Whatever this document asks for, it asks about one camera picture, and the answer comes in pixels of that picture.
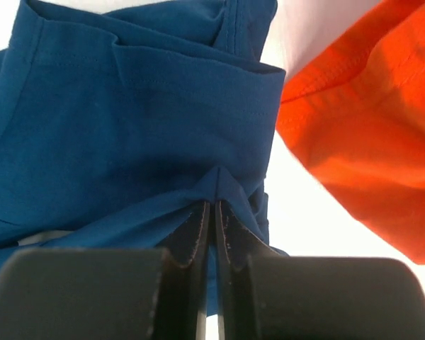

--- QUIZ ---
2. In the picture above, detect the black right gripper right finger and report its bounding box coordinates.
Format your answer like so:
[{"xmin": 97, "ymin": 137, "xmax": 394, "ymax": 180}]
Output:
[{"xmin": 215, "ymin": 201, "xmax": 425, "ymax": 340}]

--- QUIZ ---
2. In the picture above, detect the blue printed t shirt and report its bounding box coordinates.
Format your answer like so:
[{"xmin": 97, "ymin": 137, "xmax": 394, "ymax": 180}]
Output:
[{"xmin": 0, "ymin": 0, "xmax": 291, "ymax": 295}]

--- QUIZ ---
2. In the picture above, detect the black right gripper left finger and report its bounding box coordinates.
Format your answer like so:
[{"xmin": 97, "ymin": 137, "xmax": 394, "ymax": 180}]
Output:
[{"xmin": 0, "ymin": 203, "xmax": 210, "ymax": 340}]

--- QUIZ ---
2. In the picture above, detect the orange t shirt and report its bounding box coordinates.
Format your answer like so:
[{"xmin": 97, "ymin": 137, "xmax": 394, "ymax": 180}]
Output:
[{"xmin": 276, "ymin": 1, "xmax": 425, "ymax": 265}]

